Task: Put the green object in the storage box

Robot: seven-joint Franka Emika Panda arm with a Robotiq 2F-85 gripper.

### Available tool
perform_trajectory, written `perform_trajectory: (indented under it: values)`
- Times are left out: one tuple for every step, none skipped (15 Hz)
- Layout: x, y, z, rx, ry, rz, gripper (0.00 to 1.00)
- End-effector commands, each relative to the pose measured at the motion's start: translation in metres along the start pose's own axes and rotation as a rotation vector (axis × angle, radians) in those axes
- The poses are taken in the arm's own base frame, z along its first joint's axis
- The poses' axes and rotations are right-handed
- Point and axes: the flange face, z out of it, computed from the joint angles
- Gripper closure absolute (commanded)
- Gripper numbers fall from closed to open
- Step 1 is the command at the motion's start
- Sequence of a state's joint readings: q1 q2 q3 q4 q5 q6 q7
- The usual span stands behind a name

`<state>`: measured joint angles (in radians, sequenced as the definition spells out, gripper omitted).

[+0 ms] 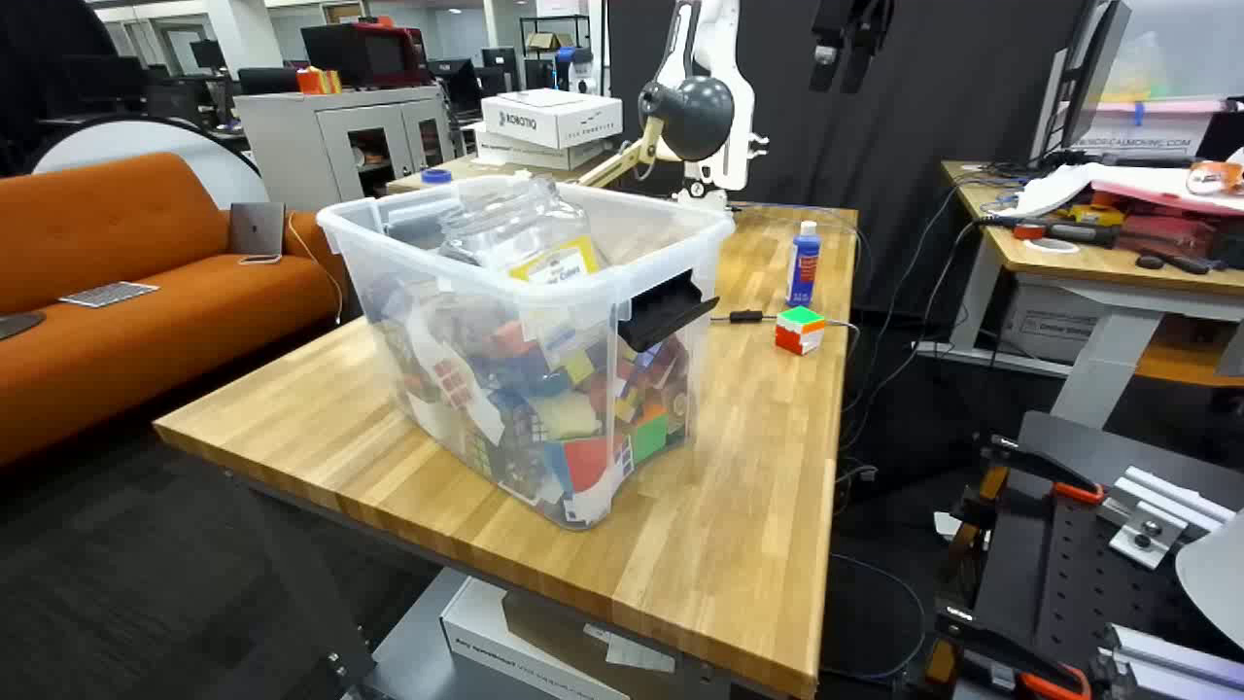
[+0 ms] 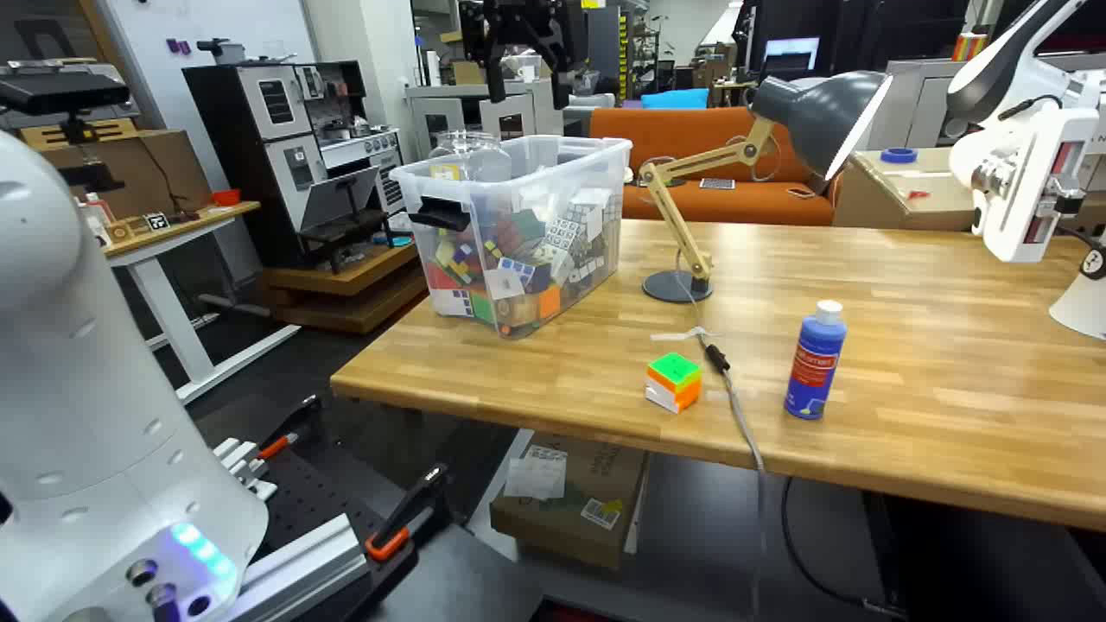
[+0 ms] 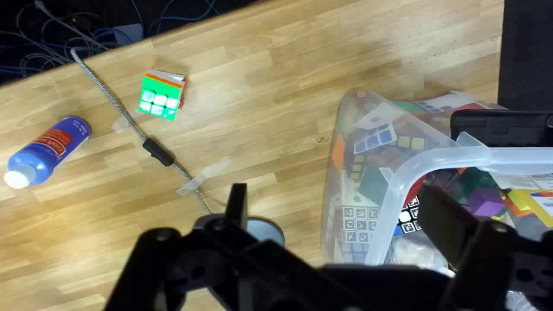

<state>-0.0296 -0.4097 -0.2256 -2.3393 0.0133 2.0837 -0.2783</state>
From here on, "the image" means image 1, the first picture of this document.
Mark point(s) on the multicolour puzzle cube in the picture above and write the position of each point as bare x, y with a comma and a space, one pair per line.
797, 327

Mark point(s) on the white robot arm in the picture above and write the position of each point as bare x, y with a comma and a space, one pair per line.
706, 39

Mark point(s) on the clear plastic storage box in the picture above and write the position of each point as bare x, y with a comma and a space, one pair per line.
542, 331

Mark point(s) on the white cardboard box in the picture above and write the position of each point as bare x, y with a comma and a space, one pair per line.
551, 120

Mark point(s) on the cardboard box under table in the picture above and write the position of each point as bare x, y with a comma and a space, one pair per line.
565, 655

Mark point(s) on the grey storage cabinet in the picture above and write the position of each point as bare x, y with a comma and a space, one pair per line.
315, 151

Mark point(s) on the blue glue bottle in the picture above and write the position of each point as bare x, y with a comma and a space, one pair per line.
801, 262

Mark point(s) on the grey desk lamp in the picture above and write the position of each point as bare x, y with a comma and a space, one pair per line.
693, 120

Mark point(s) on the silver laptop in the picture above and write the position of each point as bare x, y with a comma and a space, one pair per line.
258, 232

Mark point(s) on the side desk with clutter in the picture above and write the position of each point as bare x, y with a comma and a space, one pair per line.
1157, 322

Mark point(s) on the orange sofa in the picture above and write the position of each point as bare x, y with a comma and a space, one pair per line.
132, 291

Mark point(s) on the computer monitor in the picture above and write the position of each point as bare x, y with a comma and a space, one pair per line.
1177, 68

